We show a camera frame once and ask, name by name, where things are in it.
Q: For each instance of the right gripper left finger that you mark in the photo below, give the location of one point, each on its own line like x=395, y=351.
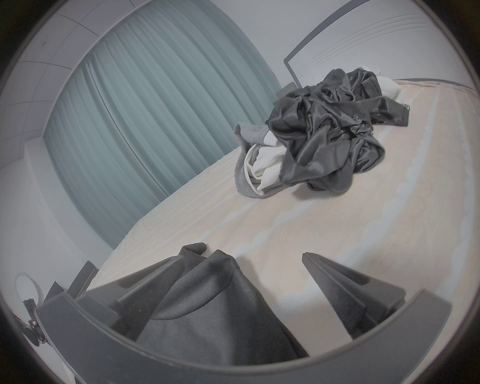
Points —
x=138, y=296

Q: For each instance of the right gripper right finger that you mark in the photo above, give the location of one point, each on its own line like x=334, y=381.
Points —
x=345, y=296

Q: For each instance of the black T-shirt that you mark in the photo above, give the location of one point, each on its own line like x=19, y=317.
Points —
x=210, y=300

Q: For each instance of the bed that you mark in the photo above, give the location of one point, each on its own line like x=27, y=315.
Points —
x=375, y=225

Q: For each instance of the pile of clothes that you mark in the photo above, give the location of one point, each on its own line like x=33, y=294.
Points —
x=322, y=131

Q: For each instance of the black chest of drawers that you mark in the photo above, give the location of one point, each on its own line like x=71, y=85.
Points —
x=80, y=279

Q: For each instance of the round white mirror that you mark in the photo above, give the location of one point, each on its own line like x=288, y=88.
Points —
x=37, y=287

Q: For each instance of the blue-green curtain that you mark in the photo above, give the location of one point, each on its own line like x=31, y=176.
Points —
x=157, y=112

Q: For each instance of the grey bedside table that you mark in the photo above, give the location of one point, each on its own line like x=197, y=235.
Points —
x=285, y=92

